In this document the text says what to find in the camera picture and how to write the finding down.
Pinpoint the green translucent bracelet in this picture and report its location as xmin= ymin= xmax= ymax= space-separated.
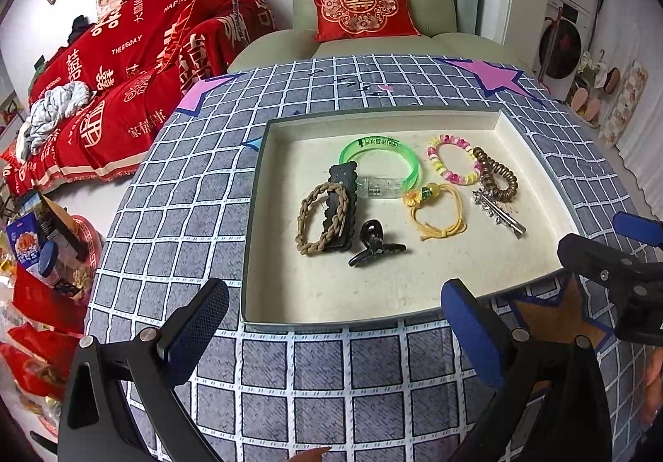
xmin=339 ymin=135 xmax=423 ymax=198

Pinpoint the silver hair clip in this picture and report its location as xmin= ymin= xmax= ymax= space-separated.
xmin=470 ymin=185 xmax=528 ymax=237

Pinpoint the black box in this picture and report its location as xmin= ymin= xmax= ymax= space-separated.
xmin=39 ymin=193 xmax=89 ymax=261

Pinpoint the black scalloped hair clip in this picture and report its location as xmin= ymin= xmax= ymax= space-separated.
xmin=316 ymin=162 xmax=361 ymax=252

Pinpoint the blue printed box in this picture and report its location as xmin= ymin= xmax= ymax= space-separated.
xmin=6 ymin=212 xmax=42 ymax=266

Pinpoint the person's right hand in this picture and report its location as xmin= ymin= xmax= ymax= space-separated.
xmin=642 ymin=345 xmax=663 ymax=429

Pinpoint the brown spiral hair tie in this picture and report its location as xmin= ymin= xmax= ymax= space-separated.
xmin=471 ymin=146 xmax=520 ymax=204

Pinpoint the red embroidered cushion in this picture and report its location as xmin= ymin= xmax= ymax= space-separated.
xmin=305 ymin=0 xmax=421 ymax=43

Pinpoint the beige braided hair tie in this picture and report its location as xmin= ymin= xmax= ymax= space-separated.
xmin=296 ymin=182 xmax=349 ymax=256

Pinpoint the shoe rack with slippers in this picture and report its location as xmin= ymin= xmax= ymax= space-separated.
xmin=567 ymin=50 xmax=622 ymax=126

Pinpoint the grey white cloth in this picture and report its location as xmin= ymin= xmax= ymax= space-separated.
xmin=15 ymin=81 xmax=90 ymax=160

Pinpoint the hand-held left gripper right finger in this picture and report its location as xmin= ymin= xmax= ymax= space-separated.
xmin=440 ymin=278 xmax=622 ymax=462

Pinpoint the grey jewelry tray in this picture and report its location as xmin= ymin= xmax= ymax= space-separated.
xmin=239 ymin=102 xmax=594 ymax=333

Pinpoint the pile of red gift bags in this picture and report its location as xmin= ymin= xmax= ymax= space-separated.
xmin=0 ymin=265 xmax=86 ymax=421

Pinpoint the black claw clip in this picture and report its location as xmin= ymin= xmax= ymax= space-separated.
xmin=347 ymin=218 xmax=407 ymax=268

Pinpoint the yellow sunflower hair tie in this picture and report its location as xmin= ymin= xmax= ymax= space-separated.
xmin=403 ymin=182 xmax=468 ymax=241

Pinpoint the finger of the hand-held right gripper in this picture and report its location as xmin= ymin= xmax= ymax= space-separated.
xmin=557 ymin=233 xmax=663 ymax=297
xmin=612 ymin=212 xmax=663 ymax=248

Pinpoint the red bedding sofa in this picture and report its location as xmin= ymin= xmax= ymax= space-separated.
xmin=0 ymin=0 xmax=281 ymax=196

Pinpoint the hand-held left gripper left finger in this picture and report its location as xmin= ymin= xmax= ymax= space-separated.
xmin=57 ymin=278 xmax=231 ymax=462

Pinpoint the patterned board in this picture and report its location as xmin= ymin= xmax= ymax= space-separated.
xmin=601 ymin=59 xmax=649 ymax=149

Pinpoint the person's left hand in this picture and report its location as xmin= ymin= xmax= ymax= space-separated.
xmin=290 ymin=446 xmax=332 ymax=462

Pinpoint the pink yellow beaded bracelet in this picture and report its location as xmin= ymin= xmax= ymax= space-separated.
xmin=426 ymin=133 xmax=484 ymax=184

